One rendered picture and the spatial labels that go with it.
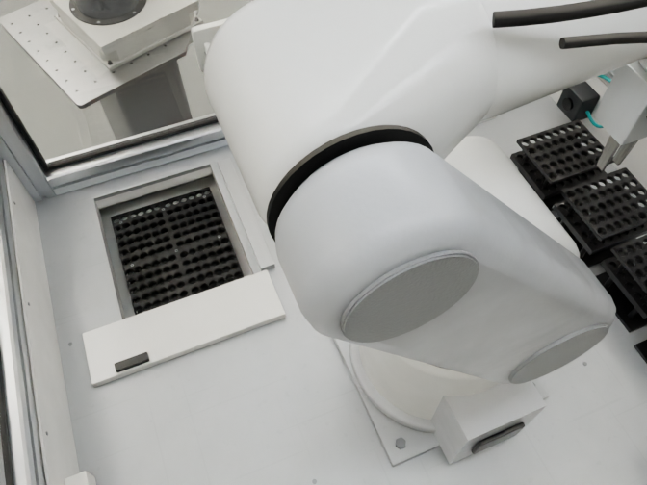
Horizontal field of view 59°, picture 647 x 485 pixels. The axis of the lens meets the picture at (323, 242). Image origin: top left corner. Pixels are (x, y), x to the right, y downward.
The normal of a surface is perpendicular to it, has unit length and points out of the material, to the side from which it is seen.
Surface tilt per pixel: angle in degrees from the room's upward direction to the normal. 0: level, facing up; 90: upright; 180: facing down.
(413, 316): 90
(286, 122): 32
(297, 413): 0
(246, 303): 0
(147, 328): 0
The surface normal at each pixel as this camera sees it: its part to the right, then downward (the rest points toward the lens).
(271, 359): 0.00, -0.55
